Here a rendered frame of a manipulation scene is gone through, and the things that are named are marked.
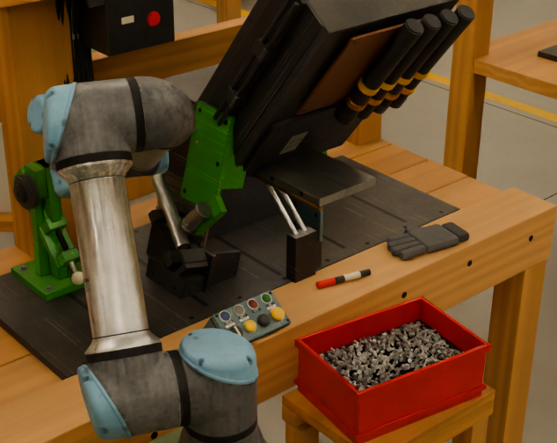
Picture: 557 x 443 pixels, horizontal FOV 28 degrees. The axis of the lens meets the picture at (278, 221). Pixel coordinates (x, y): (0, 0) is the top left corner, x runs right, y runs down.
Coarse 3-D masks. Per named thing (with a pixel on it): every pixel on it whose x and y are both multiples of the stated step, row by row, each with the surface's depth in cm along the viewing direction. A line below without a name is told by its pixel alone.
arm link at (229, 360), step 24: (192, 336) 168; (216, 336) 168; (240, 336) 170; (192, 360) 162; (216, 360) 162; (240, 360) 163; (192, 384) 162; (216, 384) 163; (240, 384) 164; (192, 408) 163; (216, 408) 164; (240, 408) 166; (216, 432) 167
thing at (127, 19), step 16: (80, 0) 231; (112, 0) 225; (128, 0) 227; (144, 0) 230; (160, 0) 233; (80, 16) 233; (96, 16) 228; (112, 16) 226; (128, 16) 229; (144, 16) 231; (160, 16) 234; (96, 32) 230; (112, 32) 228; (128, 32) 230; (144, 32) 233; (160, 32) 236; (96, 48) 232; (112, 48) 229; (128, 48) 232
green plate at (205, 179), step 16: (208, 112) 226; (208, 128) 227; (224, 128) 223; (192, 144) 231; (208, 144) 227; (224, 144) 223; (192, 160) 231; (208, 160) 227; (224, 160) 224; (192, 176) 231; (208, 176) 227; (224, 176) 227; (240, 176) 230; (192, 192) 231; (208, 192) 228
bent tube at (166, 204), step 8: (152, 176) 236; (160, 176) 235; (160, 184) 235; (160, 192) 234; (168, 192) 234; (160, 200) 234; (168, 200) 233; (168, 208) 233; (176, 208) 234; (168, 216) 232; (176, 216) 232; (168, 224) 233; (176, 224) 232; (176, 232) 231; (176, 240) 231; (184, 240) 231; (184, 248) 233
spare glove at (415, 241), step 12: (408, 228) 254; (420, 228) 254; (432, 228) 254; (444, 228) 254; (456, 228) 254; (396, 240) 249; (408, 240) 249; (420, 240) 249; (432, 240) 249; (444, 240) 249; (456, 240) 250; (396, 252) 246; (408, 252) 244; (420, 252) 246
